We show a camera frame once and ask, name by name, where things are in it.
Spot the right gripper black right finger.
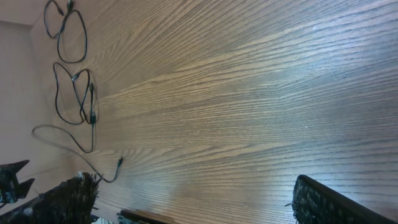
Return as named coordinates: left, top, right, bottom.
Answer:
left=290, top=175, right=397, bottom=224

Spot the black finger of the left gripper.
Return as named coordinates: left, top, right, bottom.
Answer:
left=1, top=160, right=35, bottom=205

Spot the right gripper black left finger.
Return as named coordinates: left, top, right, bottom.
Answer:
left=1, top=172, right=101, bottom=224

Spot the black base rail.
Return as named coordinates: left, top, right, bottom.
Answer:
left=117, top=209, right=176, bottom=224

